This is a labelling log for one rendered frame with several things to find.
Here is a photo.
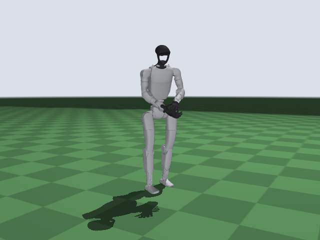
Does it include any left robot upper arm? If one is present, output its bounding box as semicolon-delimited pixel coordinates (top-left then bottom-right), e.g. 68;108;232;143
172;67;184;94

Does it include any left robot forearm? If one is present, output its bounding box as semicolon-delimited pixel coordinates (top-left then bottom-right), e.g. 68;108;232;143
173;88;185;103

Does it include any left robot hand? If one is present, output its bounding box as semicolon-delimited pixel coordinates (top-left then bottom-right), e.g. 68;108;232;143
166;101;179;115

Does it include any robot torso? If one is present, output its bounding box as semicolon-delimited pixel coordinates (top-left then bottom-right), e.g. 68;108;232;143
147;64;174;120

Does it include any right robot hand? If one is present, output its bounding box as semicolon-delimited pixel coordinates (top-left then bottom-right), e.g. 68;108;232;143
160;104;182;119

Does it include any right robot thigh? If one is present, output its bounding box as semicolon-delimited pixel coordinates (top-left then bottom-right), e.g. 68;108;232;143
141;110;155;155

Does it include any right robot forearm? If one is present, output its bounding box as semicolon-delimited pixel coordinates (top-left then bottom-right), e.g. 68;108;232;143
142;92;164;112

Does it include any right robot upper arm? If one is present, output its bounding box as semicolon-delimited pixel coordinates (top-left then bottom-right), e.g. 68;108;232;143
140;68;152;96

